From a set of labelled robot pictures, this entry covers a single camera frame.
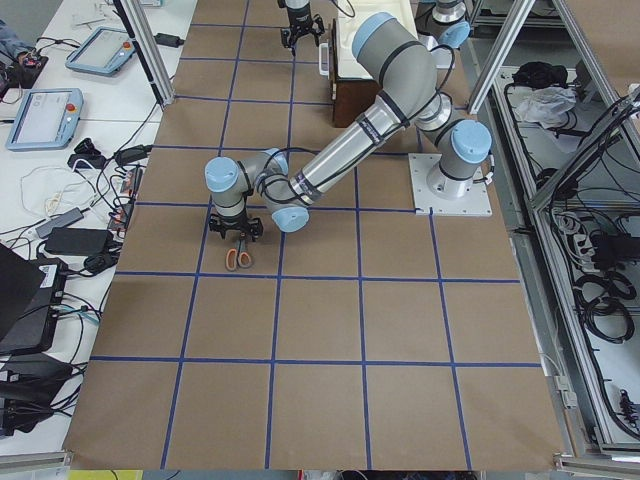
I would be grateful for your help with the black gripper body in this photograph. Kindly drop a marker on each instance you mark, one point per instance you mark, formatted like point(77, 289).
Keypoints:
point(300, 18)
point(234, 221)

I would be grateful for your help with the white drawer handle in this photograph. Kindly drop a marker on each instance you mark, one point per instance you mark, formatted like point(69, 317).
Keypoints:
point(324, 59)

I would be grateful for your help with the orange grey scissors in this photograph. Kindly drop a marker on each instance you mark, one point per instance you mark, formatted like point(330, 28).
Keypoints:
point(238, 256)

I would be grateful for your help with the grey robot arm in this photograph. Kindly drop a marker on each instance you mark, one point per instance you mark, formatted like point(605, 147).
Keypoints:
point(409, 96)
point(446, 21)

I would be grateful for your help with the dark wooden drawer cabinet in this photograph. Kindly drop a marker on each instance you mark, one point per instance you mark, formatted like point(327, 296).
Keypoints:
point(350, 97)

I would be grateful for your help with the white plastic tray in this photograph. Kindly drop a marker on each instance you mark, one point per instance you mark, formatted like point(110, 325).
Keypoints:
point(347, 27)

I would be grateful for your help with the black power adapter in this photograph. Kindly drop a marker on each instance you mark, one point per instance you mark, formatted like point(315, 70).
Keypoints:
point(77, 241)

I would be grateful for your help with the far blue teach pendant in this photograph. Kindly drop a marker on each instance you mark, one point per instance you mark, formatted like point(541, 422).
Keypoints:
point(103, 53)

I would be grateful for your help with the blue teach pendant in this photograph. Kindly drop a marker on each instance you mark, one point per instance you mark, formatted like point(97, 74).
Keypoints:
point(46, 119)
point(103, 53)

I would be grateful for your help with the near blue teach pendant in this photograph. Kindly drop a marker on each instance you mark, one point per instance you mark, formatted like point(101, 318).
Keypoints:
point(46, 119)

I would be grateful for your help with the crumpled white cloth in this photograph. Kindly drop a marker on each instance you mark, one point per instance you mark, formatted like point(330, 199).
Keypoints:
point(548, 107)

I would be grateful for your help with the aluminium frame post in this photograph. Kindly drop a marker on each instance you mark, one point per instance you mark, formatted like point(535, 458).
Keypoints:
point(136, 24)

